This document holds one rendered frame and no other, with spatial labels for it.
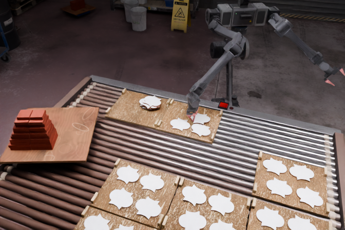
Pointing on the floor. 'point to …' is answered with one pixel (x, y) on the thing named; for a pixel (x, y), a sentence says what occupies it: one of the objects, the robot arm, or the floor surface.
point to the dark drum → (7, 23)
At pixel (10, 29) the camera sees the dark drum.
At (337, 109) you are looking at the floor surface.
